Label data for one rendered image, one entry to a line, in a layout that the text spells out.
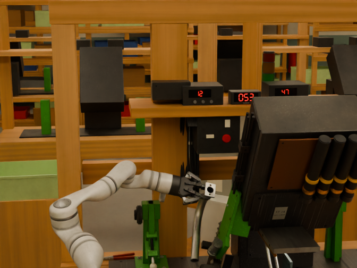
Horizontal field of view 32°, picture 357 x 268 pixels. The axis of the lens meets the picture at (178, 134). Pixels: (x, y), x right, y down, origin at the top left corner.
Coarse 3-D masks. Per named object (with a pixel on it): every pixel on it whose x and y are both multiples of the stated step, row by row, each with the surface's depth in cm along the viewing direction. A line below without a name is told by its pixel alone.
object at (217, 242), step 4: (216, 240) 225; (220, 240) 226; (212, 244) 226; (216, 244) 224; (220, 244) 225; (208, 248) 230; (212, 248) 226; (216, 248) 225; (208, 252) 229; (212, 252) 228; (216, 252) 228; (212, 256) 229
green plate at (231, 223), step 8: (232, 184) 233; (232, 192) 230; (240, 192) 222; (232, 200) 227; (240, 200) 224; (232, 208) 225; (240, 208) 224; (224, 216) 233; (232, 216) 223; (240, 216) 225; (224, 224) 230; (232, 224) 224; (240, 224) 226; (224, 232) 228; (232, 232) 226; (240, 232) 226; (248, 232) 226
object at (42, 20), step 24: (24, 24) 908; (48, 24) 882; (96, 24) 889; (120, 24) 892; (192, 24) 901; (24, 48) 885; (48, 48) 892; (192, 48) 908; (144, 72) 915; (192, 72) 915; (0, 120) 898; (24, 120) 902
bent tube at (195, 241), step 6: (210, 186) 233; (204, 192) 234; (210, 192) 236; (198, 204) 240; (204, 204) 239; (198, 210) 240; (198, 216) 240; (198, 222) 239; (198, 228) 237; (192, 234) 237; (198, 234) 236; (192, 240) 235; (198, 240) 234; (192, 246) 233; (198, 246) 233; (192, 252) 231; (198, 252) 232; (192, 258) 230; (198, 258) 230
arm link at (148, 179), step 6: (144, 174) 228; (150, 174) 228; (156, 174) 229; (138, 180) 230; (144, 180) 228; (150, 180) 228; (156, 180) 228; (126, 186) 229; (132, 186) 229; (138, 186) 229; (144, 186) 229; (150, 186) 228
